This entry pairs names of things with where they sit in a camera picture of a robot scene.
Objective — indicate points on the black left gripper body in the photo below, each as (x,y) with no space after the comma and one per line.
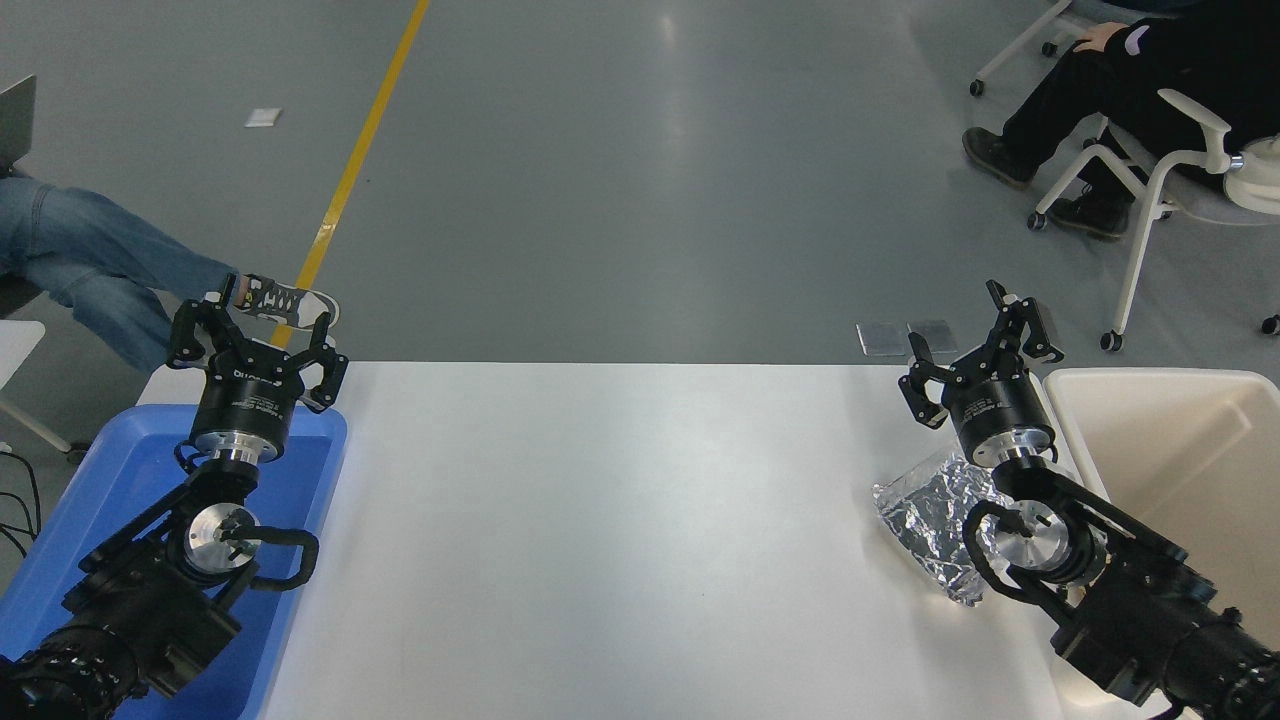
(248,400)

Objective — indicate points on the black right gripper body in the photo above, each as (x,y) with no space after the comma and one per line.
(1000,405)

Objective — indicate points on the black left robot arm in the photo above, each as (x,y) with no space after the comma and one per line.
(150,600)

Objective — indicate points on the person's hand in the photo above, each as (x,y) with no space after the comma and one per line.
(1100,36)

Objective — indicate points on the silver floor plate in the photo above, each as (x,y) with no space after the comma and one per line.
(940,335)
(880,340)

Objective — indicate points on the crumpled silver foil tray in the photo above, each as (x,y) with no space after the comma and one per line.
(925,515)

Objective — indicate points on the person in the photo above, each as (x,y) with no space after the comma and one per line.
(1180,60)
(80,250)

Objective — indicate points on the blue plastic tray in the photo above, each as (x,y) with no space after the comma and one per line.
(120,480)

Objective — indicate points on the black seat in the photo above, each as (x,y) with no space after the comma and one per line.
(15,295)

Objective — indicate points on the white wheeled chair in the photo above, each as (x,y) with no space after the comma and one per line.
(1150,205)
(1020,40)

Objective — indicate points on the large pale bin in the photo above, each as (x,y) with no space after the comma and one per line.
(1180,450)

